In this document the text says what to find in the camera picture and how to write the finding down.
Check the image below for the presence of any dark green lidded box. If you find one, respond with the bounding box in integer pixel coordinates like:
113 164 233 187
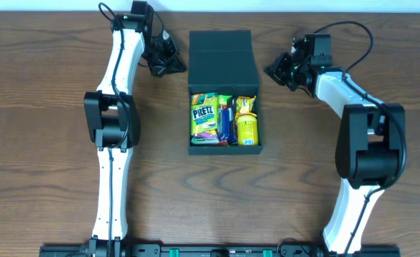
188 30 264 156

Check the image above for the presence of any orange yellow snack packet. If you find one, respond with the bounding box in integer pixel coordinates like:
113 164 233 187
235 96 257 118

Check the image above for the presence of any green Pretz snack box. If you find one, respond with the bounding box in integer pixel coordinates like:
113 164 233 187
190 92 219 145

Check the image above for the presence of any yellow plastic bottle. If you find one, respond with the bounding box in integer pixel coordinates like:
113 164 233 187
236 114 259 146

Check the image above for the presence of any Haribo gummy candy bag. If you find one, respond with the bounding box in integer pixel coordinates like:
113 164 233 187
216 94 240 146

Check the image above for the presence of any dark blue barcode box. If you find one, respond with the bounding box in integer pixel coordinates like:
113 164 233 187
217 108 236 145

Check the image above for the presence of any dark blue candy bar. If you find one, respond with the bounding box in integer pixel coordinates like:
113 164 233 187
229 96 238 146

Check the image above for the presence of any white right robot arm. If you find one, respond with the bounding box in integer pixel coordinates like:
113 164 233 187
264 49 406 256

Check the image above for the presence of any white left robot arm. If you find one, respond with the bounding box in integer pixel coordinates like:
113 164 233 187
80 14 186 256

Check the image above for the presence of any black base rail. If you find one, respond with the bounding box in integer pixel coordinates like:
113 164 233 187
39 237 401 257

